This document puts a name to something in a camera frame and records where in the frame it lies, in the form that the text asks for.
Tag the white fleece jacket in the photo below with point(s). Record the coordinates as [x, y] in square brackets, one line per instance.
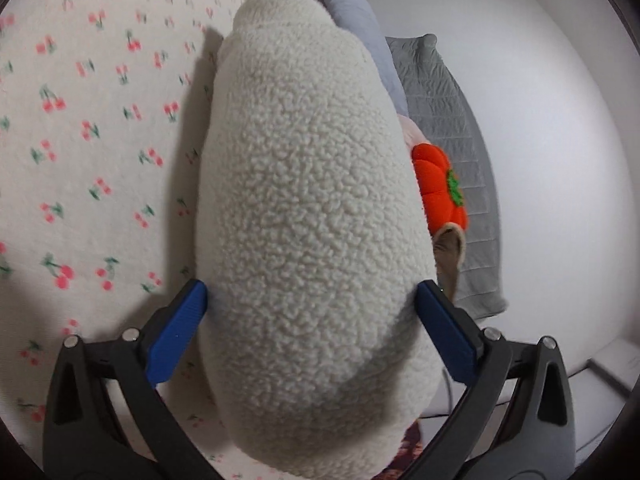
[311, 239]

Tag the beige pink cushion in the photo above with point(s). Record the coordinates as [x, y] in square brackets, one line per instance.
[413, 135]

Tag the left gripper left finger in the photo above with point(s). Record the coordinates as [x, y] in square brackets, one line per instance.
[82, 436]

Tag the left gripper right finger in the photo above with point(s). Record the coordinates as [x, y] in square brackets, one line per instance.
[515, 419]

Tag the grey-blue folded blanket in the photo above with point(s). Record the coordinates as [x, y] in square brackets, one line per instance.
[357, 17]

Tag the orange pumpkin plush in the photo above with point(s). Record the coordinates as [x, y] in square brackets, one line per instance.
[442, 198]

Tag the grey quilted pillow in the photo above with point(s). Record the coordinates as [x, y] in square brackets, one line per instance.
[437, 105]

